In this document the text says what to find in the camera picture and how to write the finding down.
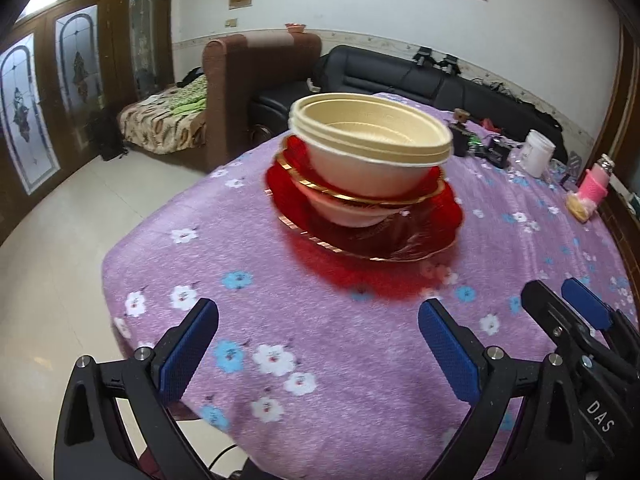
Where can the red bag on sofa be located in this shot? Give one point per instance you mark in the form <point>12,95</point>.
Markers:
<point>488,125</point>

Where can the brown armchair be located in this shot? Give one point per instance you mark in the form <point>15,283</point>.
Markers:
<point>237,67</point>

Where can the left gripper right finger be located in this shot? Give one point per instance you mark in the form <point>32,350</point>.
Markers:
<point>488,379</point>

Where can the pink knitted bottle sleeve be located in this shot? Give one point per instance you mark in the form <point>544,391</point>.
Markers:
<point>594,187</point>

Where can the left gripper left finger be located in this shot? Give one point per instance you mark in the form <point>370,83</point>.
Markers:
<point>92,442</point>

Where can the red gold-rimmed plate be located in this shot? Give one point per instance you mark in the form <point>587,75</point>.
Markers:
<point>355,180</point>
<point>400,234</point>

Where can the patterned bed cushion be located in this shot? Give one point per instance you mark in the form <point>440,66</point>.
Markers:
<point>167,122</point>

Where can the black leather sofa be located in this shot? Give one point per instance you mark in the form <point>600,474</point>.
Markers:
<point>356,70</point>

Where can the white plastic jar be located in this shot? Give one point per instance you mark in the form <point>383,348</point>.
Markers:
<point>536,153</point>

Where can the large cream plastic bowl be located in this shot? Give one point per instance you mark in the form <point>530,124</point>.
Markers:
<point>380,153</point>

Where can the purple floral tablecloth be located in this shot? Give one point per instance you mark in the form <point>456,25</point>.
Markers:
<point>318,369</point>

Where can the small black device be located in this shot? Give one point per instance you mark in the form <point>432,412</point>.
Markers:
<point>497,152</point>

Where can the wooden glass-panel door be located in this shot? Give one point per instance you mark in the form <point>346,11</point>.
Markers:
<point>68,67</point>

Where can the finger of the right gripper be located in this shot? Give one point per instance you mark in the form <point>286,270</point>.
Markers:
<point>586,352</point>
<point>600,315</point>

